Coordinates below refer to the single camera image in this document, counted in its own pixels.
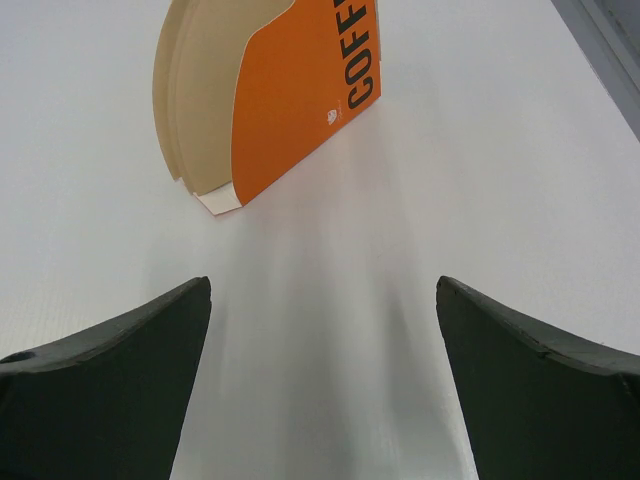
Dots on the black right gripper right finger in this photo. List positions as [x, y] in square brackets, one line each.
[538, 402]

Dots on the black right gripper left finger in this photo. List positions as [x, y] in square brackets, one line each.
[107, 402]

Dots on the orange coffee filter box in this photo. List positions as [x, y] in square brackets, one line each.
[303, 76]

